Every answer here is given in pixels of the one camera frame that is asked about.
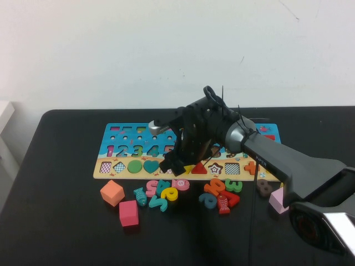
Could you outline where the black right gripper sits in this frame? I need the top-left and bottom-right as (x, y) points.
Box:
(159, 96), (236, 177)

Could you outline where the teal heart piece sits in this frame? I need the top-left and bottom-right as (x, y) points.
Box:
(143, 160), (160, 175)

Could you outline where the teal number four piece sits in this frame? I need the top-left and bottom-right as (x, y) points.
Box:
(155, 179), (171, 196)

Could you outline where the red triangle piece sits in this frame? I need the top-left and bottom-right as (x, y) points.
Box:
(191, 161), (207, 175)

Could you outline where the pink number five piece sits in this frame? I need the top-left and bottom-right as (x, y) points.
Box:
(145, 179), (159, 198)

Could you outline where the green circle piece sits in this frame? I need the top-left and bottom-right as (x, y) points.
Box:
(126, 160), (143, 175)

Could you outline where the teal number five piece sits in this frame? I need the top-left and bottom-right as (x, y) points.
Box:
(148, 195), (169, 213)

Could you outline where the orange number four piece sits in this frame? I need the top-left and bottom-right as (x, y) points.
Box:
(204, 178), (226, 197)

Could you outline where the blue wooden number puzzle board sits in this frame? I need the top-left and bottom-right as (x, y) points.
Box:
(92, 122), (286, 181)

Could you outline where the teal number nine piece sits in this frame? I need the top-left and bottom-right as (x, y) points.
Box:
(198, 192), (217, 209)

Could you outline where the green number three piece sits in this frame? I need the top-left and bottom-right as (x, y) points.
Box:
(224, 178), (244, 193)

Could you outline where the red number seven piece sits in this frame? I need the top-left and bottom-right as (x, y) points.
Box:
(220, 190), (241, 208)

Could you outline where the orange plus sign piece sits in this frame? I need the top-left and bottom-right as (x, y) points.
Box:
(243, 161), (258, 176)

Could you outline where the dark brown number eight piece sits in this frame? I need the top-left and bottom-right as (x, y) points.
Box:
(255, 179), (274, 198)

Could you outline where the pink wooden fish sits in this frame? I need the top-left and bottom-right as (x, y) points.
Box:
(170, 178), (191, 192)

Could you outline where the teal wooden fish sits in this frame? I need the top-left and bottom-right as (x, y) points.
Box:
(133, 187), (148, 207)

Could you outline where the red wooden fish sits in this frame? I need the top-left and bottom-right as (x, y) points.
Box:
(216, 193), (231, 216)

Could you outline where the magenta cube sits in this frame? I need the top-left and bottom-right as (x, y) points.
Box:
(119, 199), (139, 227)

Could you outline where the orange cube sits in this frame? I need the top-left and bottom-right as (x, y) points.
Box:
(99, 179), (126, 207)

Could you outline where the light pink cube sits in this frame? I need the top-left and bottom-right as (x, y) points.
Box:
(268, 187), (291, 214)

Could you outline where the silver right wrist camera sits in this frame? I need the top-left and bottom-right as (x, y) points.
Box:
(148, 119), (174, 137)

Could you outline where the black looped wrist cable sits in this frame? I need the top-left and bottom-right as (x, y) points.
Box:
(203, 85), (250, 131)

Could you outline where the black hanging arm cable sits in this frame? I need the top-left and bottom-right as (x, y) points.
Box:
(248, 162), (260, 266)

